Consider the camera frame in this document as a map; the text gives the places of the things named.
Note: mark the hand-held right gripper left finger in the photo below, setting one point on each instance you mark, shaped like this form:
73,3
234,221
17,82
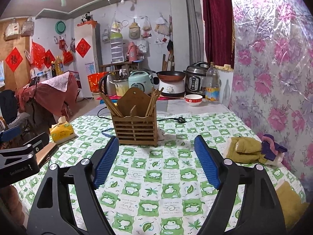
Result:
105,164

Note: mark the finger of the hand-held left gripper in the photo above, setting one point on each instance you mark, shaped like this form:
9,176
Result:
39,143
9,134

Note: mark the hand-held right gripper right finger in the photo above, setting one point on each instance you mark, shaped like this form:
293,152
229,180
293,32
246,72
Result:
207,162

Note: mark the wooden slatted chopstick holder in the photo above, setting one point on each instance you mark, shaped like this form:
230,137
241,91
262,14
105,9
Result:
134,132

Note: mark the bunch of wooden chopsticks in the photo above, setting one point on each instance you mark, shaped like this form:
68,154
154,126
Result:
111,105

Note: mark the person's left forearm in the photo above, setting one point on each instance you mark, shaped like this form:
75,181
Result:
11,208

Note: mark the brown leather phone case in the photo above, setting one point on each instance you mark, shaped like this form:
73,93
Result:
51,148

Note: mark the yellow tissue pack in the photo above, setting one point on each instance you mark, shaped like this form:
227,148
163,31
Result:
62,132

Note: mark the chair with dark clothes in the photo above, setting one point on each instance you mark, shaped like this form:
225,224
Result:
12,107

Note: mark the olive plush mitten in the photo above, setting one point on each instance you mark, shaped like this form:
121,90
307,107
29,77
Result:
291,202
244,151

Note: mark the red cloth covered furniture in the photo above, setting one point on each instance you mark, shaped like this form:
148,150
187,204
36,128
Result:
46,100

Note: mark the green white patterned tablecloth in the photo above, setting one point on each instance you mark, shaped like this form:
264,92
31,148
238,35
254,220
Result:
159,178

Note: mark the red white bowl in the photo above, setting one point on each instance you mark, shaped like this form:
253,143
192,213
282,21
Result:
193,100

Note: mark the white patterned cloth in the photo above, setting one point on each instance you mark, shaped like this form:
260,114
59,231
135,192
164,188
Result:
60,82

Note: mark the purple cloth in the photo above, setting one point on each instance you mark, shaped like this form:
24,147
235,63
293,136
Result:
272,148

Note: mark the clear plastic oil bottle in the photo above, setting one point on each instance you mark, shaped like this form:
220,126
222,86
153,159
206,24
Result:
212,88

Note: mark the red diamond poster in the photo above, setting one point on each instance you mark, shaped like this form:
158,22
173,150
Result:
14,59
83,48

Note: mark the yellow pot with lid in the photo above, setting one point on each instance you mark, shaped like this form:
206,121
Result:
121,89

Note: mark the steel electric kettle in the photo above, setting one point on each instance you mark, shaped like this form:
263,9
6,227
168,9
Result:
106,85

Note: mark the yellow cooking oil bottle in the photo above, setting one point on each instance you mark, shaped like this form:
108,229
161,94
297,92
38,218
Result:
58,67

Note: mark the red gift bag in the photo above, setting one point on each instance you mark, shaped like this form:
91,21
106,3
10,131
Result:
94,83

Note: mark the white refrigerator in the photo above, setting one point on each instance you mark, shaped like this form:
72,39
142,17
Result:
86,76

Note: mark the white electric cooker base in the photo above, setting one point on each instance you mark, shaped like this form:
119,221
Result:
172,88

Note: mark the black silver pressure cooker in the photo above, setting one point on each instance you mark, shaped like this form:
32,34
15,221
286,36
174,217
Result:
196,79

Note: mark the red hanging decorations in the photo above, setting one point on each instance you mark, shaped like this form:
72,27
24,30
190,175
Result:
40,55

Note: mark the mint green rice cooker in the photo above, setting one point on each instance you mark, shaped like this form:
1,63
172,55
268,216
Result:
139,83

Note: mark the copper frying pan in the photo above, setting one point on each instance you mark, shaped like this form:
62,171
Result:
171,75

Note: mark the woven hanging bags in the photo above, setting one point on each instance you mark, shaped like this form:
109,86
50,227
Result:
18,29

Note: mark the white plastic drawer unit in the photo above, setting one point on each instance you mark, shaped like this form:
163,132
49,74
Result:
117,50

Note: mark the pink thermos jug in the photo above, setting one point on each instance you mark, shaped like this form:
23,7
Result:
133,52

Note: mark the pink floral plastic sheet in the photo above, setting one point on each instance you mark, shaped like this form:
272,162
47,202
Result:
273,66

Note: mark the teal round basin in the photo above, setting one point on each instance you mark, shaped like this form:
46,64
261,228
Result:
60,27

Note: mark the panda plush toy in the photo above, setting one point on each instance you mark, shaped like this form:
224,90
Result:
86,18

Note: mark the dark red curtain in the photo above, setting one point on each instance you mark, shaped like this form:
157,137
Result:
216,24

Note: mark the hanging plastic bag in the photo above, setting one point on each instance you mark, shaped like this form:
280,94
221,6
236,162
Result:
161,27
115,24
146,28

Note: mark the wall calendar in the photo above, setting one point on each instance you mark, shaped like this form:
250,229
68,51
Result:
2,73

